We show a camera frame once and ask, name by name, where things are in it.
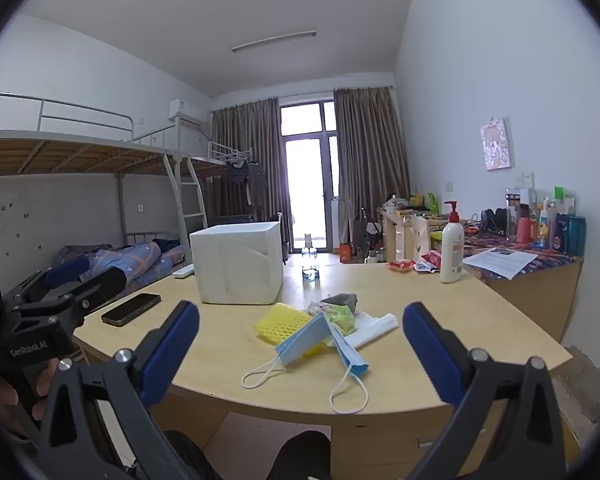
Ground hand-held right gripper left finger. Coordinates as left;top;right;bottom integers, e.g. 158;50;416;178
27;301;201;480

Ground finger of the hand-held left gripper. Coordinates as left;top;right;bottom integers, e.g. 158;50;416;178
2;254;92;306
17;266;127;328

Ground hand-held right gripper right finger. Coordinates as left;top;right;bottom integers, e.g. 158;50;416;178
402;302;568;480

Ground white paper towel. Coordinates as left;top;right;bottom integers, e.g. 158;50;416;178
337;311;399;350

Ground blue face mask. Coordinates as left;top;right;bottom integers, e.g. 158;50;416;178
327;325;371;415
242;314;333;390

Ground green pink snack bag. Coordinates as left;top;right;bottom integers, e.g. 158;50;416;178
307;301;356;336

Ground grey sock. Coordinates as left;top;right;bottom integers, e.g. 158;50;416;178
320;292;361;313

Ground white foam box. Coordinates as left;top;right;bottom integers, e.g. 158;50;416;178
189;221;284;306

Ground yellow foam net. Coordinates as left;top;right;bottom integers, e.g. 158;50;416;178
253;303;331;356

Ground person's left hand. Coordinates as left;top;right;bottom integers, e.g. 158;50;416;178
0;357;61;441

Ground blue patterned blanket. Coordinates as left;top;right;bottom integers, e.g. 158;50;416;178
55;241;163;288

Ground black smartphone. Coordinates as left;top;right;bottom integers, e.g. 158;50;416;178
101;293;162;327

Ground white pump lotion bottle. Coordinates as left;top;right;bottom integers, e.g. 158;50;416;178
440;201;466;284

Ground person's left leg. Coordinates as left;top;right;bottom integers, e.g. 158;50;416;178
162;430;213;480

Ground person's leg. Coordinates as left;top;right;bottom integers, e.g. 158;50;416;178
162;430;213;480
269;430;332;480

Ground printed paper sheet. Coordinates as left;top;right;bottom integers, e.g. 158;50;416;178
462;247;538;281

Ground metal bunk bed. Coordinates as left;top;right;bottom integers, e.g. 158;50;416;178
187;141;257;228
0;67;201;301

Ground wooden chair with smiley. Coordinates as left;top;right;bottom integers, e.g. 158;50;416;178
411;215;433;263

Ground metal bed ladder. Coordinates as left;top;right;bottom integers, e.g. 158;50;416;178
162;152;208;261

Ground wooden desk with drawers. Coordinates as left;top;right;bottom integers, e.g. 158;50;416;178
377;207;461;263

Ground desk with patterned cloth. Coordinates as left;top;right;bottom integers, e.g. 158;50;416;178
460;230;586;343

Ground clear blue spray bottle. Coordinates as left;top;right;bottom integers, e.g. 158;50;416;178
301;232;321;283

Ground black headphones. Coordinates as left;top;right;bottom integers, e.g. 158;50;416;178
481;208;507;233

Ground person's right leg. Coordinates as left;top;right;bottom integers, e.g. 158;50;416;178
269;430;332;480

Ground hanging dark clothes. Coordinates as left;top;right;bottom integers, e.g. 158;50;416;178
224;156;267;207

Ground cluster of toiletry bottles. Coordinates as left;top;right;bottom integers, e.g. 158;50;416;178
505;186;588;258

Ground brown curtain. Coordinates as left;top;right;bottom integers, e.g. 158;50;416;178
211;97;283;248
334;87;411;256

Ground white air conditioner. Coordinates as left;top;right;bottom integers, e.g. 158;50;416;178
168;99;203;122

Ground glass balcony door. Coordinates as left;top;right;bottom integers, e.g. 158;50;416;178
279;101;341;252

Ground ceiling tube light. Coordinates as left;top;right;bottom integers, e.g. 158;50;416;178
231;30;317;54

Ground cartoon wall picture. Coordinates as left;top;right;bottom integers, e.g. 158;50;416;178
480;116;515;171

